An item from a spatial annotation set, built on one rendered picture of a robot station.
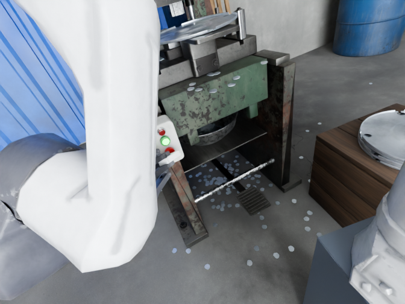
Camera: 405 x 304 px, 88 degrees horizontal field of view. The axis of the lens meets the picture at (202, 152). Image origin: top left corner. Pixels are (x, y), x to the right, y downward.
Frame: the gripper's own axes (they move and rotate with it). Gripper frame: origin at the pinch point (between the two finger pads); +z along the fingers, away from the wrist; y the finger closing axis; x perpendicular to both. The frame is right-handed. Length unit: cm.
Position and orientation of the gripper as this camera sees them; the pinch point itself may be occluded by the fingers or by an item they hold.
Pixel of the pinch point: (170, 157)
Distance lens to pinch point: 55.8
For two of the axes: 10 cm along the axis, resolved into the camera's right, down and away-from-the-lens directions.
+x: -8.3, 3.0, 4.6
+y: -4.0, -9.0, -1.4
